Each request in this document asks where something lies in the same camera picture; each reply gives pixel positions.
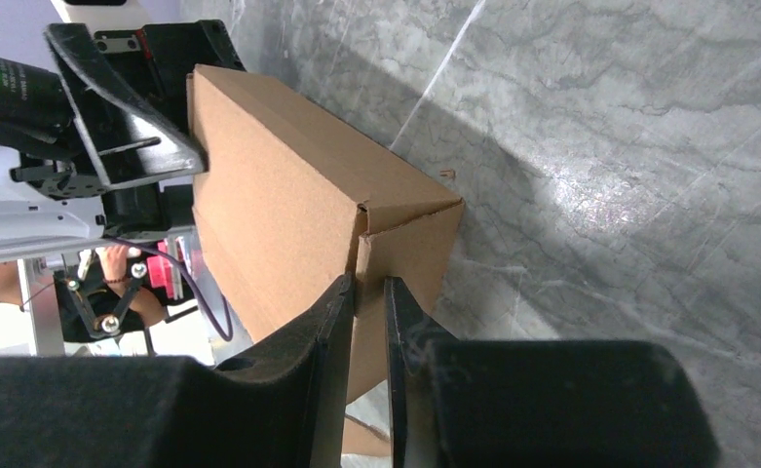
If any person behind the frame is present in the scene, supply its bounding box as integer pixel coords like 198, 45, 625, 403
0, 244, 168, 343

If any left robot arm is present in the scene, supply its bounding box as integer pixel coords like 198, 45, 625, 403
0, 19, 243, 261

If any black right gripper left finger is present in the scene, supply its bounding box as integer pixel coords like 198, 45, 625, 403
0, 274, 355, 467

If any aluminium frame rail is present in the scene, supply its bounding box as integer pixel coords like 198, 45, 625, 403
18, 258, 65, 357

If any brown cardboard box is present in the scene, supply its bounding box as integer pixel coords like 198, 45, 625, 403
186, 63, 467, 458

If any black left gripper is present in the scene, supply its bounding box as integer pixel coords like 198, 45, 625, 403
9, 19, 245, 239

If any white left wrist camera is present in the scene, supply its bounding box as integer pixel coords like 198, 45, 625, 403
51, 0, 152, 32

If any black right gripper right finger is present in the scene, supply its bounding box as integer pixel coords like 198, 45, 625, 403
384, 277, 721, 467

